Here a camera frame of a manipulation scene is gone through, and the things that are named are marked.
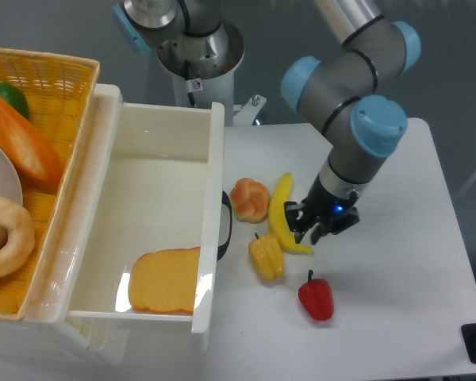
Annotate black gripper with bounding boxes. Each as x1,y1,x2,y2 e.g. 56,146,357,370
284,178,359,245

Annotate beige bagel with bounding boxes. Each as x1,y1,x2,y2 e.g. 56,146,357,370
0,197,35,277

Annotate round knotted bread roll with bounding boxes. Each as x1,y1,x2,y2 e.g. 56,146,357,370
229,178,271,224

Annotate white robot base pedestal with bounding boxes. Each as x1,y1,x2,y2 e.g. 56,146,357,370
156,20,267,126

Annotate white drawer cabinet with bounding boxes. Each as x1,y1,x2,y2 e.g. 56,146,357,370
0,84,123,364

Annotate toast bread slice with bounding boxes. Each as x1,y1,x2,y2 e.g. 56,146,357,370
128,247,200,315

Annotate yellow banana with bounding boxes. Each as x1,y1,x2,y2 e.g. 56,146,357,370
267,172,313,256

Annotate yellow wicker basket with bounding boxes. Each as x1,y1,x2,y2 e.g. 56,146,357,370
0,48,100,321

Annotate yellow bell pepper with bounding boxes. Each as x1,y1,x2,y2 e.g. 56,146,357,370
248,233,285,282

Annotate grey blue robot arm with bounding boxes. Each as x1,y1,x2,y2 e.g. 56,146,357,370
113,1,421,242

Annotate orange baguette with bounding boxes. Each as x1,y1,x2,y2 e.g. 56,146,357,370
0,97,64,189

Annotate green pepper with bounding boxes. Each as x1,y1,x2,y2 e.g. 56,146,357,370
0,82,29,120

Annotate red bell pepper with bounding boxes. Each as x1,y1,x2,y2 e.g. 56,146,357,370
297,269,334,321

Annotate white top drawer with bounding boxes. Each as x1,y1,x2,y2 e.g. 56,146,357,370
68,103,225,352

